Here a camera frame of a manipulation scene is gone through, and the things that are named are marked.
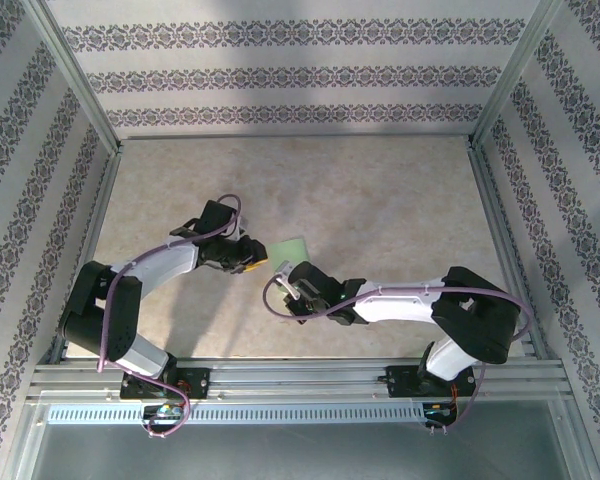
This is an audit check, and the light green paper sheet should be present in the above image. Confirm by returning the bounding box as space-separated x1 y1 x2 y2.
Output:
268 238 312 275

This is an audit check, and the grey sheet metal panel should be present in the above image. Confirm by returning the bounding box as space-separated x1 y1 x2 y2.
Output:
2 399 599 480

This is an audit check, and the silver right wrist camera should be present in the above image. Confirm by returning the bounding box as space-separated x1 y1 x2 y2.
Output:
271 264 302 302

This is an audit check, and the wide aluminium mounting rail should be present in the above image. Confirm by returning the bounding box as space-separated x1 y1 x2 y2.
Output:
27 357 566 402

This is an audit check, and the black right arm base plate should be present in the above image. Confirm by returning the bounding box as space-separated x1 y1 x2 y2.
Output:
387 364 477 399

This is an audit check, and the slotted grey cable duct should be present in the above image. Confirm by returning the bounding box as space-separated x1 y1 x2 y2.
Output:
46 403 427 425

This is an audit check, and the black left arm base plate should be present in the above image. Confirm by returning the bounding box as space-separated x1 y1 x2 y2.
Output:
119 367 212 401

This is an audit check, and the thin aluminium edge rail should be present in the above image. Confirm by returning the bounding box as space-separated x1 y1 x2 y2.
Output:
118 132 474 142

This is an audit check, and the aluminium table edge rail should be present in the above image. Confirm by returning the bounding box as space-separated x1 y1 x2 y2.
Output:
465 139 550 360
49 144 125 365

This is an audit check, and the aluminium frame post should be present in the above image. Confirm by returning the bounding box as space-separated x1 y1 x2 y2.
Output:
22 0 120 154
471 0 565 147

